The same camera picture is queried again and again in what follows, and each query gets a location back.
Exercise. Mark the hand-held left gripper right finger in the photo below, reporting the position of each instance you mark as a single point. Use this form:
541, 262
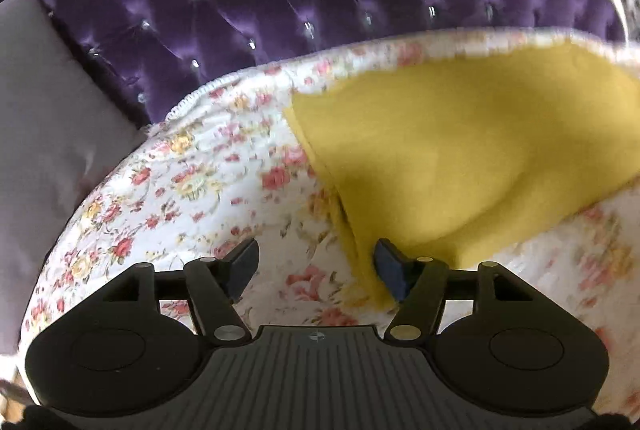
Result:
390, 267

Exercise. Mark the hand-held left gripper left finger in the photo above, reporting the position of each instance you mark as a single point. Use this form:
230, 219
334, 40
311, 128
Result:
245, 260

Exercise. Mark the yellow knit sweater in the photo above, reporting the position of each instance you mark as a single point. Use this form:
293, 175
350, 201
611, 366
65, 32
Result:
450, 149

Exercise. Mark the floral bedspread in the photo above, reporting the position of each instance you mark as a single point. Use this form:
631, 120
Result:
175, 190

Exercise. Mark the purple tufted sofa backrest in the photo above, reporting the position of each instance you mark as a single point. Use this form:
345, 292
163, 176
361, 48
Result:
225, 24

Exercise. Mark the grey cushion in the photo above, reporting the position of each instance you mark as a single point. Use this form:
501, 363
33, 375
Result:
45, 134

